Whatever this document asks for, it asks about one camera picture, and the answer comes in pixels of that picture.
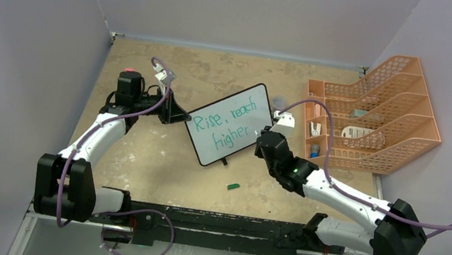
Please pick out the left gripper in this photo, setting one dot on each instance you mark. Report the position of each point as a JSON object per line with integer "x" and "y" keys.
{"x": 170, "y": 111}

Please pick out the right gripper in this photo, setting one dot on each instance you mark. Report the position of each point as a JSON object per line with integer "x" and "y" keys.
{"x": 259, "y": 149}

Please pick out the small whiteboard black frame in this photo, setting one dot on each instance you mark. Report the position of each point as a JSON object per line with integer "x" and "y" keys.
{"x": 226, "y": 126}

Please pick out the green marker cap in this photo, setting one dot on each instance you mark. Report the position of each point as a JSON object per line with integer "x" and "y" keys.
{"x": 233, "y": 186}

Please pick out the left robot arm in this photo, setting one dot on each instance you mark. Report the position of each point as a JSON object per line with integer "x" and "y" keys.
{"x": 64, "y": 185}

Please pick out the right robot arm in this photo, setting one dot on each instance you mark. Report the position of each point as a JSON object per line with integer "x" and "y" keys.
{"x": 376, "y": 227}

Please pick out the clear jar of paperclips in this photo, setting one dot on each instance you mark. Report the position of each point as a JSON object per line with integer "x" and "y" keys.
{"x": 279, "y": 103}

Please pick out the white stapler in organizer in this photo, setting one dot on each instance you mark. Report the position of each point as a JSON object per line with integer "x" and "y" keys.
{"x": 315, "y": 129}

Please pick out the pink cap bottle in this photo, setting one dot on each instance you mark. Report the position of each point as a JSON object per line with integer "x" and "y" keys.
{"x": 130, "y": 69}

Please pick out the white label card in organizer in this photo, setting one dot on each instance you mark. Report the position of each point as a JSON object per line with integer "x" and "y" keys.
{"x": 356, "y": 132}

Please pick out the orange plastic file organizer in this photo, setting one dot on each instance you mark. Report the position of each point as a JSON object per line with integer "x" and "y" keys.
{"x": 392, "y": 100}

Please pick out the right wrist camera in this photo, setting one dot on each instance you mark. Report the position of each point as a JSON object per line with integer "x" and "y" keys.
{"x": 283, "y": 123}

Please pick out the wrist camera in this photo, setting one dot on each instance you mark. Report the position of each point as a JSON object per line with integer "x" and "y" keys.
{"x": 164, "y": 78}
{"x": 283, "y": 123}

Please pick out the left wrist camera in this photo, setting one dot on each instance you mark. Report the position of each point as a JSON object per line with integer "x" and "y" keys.
{"x": 164, "y": 78}

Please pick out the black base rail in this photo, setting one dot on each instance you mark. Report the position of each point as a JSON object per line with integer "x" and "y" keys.
{"x": 219, "y": 231}

